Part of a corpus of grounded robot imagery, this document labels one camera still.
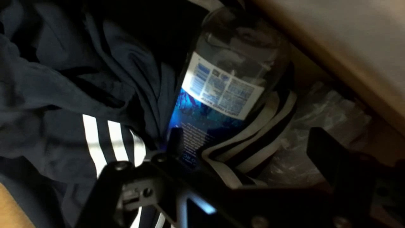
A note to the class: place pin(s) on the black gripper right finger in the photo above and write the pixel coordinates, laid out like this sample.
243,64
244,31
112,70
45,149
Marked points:
354,185

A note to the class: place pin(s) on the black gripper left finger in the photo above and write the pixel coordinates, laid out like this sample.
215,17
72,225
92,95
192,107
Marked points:
168,198

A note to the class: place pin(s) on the clear Fiji water bottle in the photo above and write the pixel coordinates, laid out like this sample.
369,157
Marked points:
223,80

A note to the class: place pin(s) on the white cardboard box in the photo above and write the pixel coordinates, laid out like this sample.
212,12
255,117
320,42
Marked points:
358,46

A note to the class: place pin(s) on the crumpled clear plastic wrap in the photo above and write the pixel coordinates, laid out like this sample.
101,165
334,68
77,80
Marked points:
320,114

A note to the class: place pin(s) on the dark white-striped Adidas jacket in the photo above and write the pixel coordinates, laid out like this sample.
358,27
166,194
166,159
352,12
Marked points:
63,93

